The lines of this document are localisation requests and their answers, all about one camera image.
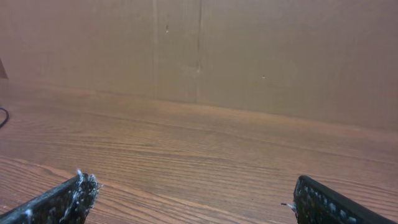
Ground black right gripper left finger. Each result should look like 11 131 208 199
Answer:
1 170 100 224

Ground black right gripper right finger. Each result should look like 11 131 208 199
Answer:
284 175 396 224

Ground black cable silver USB plug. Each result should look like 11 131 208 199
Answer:
0 107 10 129

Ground cardboard back panel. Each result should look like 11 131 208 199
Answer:
1 0 397 130

